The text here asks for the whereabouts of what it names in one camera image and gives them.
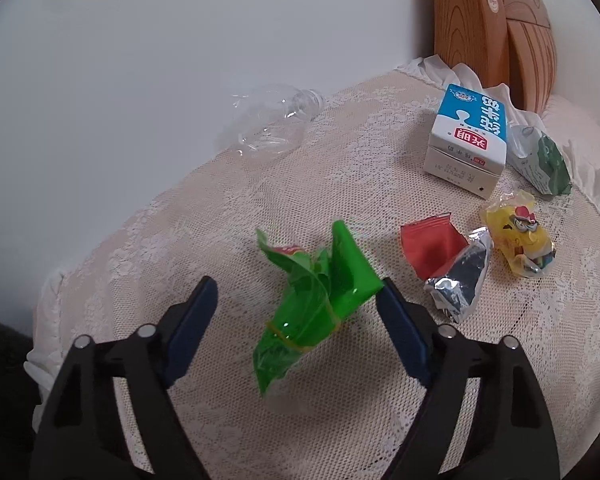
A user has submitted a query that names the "silver red foil wrapper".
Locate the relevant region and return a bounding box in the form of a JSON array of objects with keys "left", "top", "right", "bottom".
[{"left": 400, "top": 214, "right": 493, "bottom": 324}]

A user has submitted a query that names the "yellow cartoon snack wrapper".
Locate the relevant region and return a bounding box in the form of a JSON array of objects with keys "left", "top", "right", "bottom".
[{"left": 480, "top": 190, "right": 556, "bottom": 278}]

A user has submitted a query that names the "white lace table cover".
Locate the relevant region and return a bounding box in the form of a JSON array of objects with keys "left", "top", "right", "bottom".
[{"left": 24, "top": 72, "right": 600, "bottom": 479}]

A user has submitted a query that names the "dark green white wrapper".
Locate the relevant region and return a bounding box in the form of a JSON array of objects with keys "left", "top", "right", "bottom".
[{"left": 506, "top": 125, "right": 571, "bottom": 196}]

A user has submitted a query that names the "blue white milk carton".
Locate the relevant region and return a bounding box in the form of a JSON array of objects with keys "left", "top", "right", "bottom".
[{"left": 424, "top": 84, "right": 507, "bottom": 200}]

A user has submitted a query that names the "pink bed sheet mattress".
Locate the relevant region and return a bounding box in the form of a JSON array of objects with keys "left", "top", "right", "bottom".
[{"left": 542, "top": 94, "right": 600, "bottom": 170}]

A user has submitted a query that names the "clear plastic bottle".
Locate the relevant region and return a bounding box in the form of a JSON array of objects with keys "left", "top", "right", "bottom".
[{"left": 214, "top": 84, "right": 325, "bottom": 162}]

